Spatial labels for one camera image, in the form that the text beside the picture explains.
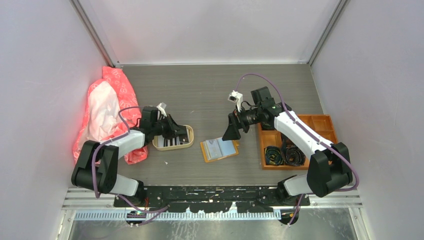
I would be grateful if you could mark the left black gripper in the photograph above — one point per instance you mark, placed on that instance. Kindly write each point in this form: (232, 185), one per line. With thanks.
(174, 129)

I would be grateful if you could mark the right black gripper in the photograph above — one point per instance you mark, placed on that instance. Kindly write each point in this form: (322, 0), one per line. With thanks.
(232, 132)

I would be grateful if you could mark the orange leather card holder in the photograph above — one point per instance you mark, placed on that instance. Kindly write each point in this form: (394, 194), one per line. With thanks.
(217, 149)

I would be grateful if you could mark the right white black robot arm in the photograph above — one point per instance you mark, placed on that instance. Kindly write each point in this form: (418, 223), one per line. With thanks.
(329, 168)

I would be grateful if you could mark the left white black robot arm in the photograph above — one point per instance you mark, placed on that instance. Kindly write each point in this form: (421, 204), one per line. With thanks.
(96, 167)

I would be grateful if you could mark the cards in beige tray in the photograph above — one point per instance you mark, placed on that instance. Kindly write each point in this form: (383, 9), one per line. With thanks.
(165, 142)

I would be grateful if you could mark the beige oval card tray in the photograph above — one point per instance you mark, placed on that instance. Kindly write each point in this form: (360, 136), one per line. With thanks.
(189, 134)

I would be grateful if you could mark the rolled dark belt left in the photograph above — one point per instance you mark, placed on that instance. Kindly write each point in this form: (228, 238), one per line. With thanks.
(273, 156)

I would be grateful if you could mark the rolled dark belt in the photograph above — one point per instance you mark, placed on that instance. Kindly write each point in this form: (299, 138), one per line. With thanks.
(292, 155)
(273, 156)

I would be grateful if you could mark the rolled dark belt right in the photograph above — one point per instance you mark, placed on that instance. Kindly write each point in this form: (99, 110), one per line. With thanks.
(292, 155)

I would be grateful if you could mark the pink white crumpled cloth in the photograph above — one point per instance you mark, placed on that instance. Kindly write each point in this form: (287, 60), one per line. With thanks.
(109, 105)

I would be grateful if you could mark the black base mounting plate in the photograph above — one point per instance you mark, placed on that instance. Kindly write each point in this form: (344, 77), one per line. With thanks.
(218, 202)

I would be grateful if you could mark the orange wooden compartment tray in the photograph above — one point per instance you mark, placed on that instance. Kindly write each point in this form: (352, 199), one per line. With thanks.
(319, 124)

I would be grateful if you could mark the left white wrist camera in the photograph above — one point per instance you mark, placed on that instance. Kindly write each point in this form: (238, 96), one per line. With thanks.
(162, 108)

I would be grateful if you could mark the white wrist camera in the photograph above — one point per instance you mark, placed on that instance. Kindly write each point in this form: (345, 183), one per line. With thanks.
(162, 108)
(237, 98)

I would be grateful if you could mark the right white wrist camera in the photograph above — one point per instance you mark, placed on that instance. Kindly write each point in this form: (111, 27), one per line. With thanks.
(237, 98)

